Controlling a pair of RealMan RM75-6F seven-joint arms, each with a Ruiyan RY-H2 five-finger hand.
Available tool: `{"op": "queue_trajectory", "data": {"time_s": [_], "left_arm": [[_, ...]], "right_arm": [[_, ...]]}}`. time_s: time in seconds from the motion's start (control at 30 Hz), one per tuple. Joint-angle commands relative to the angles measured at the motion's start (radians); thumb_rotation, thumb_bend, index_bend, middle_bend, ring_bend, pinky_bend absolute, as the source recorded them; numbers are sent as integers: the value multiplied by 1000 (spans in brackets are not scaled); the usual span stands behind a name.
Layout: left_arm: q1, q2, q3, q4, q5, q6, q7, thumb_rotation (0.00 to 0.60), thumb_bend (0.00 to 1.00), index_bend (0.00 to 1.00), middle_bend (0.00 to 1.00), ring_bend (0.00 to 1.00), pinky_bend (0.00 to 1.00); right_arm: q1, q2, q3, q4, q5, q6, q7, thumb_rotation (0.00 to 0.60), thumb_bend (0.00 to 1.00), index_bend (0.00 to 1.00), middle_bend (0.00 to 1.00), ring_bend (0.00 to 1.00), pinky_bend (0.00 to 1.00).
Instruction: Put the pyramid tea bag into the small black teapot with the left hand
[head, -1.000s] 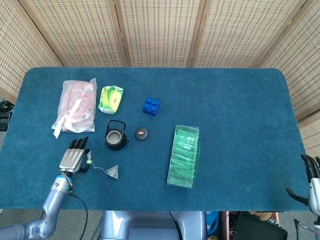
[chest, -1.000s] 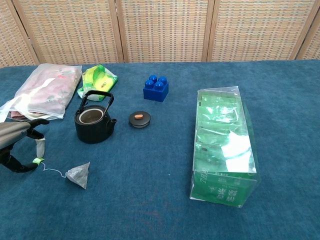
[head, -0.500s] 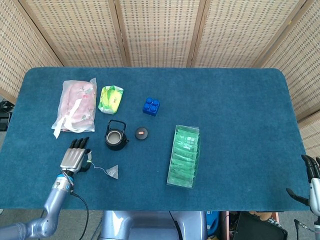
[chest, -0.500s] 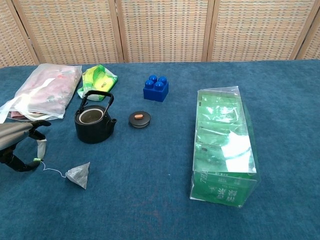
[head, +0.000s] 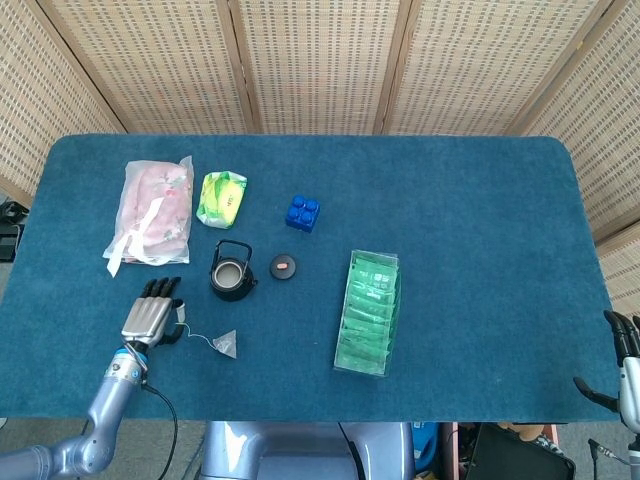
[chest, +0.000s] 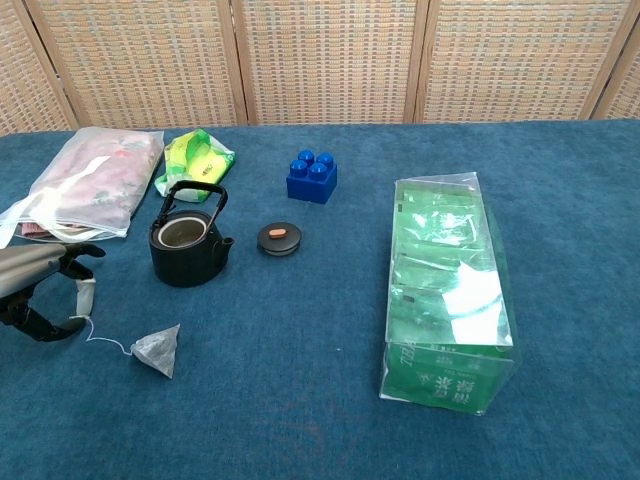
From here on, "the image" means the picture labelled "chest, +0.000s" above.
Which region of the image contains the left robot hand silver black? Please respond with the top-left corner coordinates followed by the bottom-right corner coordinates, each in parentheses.
top-left (0, 242), bottom-right (107, 344)

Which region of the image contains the pyramid tea bag with string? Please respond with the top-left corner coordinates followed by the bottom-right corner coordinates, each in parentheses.
top-left (79, 315), bottom-right (181, 380)

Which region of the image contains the translucent zip pouch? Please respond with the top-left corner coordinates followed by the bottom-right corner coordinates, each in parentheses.
top-left (0, 126), bottom-right (166, 250)

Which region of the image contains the black cast iron teapot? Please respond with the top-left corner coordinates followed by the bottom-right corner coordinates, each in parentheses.
top-left (147, 180), bottom-right (235, 289)

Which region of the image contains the black teapot lid orange knob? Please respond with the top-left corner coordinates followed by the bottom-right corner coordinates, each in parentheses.
top-left (256, 222), bottom-right (304, 260)

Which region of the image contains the clear box of green tea packets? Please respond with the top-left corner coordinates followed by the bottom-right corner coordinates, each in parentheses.
top-left (378, 171), bottom-right (522, 416)

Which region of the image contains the wicker folding screen panel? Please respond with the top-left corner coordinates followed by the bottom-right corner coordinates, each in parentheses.
top-left (413, 0), bottom-right (640, 124)
top-left (22, 0), bottom-right (250, 130)
top-left (229, 0), bottom-right (431, 126)
top-left (0, 0), bottom-right (80, 137)
top-left (592, 0), bottom-right (640, 121)

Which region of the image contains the green yellow snack packet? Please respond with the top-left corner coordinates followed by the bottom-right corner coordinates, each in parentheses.
top-left (153, 128), bottom-right (237, 204)

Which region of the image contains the blue carpet table cover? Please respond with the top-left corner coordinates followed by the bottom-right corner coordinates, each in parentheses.
top-left (0, 118), bottom-right (640, 480)

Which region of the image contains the blue plastic building block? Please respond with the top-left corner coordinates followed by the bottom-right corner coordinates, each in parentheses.
top-left (285, 149), bottom-right (339, 205)

